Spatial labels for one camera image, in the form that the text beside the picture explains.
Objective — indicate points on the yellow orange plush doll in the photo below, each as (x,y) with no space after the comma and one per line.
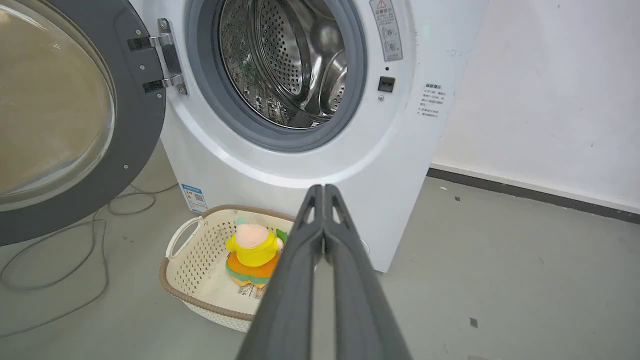
(252,255)

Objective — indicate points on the dark grey baseboard strip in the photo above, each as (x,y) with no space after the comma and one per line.
(525,192)

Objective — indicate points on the grey round washing machine door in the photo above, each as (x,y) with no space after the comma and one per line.
(75,115)

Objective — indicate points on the cream perforated laundry basket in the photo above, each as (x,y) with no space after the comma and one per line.
(200,270)

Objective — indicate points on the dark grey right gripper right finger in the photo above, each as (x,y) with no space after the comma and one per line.
(360,310)

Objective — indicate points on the white front-load washing machine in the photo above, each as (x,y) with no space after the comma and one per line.
(400,150)

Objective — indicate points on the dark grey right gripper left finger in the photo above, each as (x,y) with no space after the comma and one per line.
(287,300)

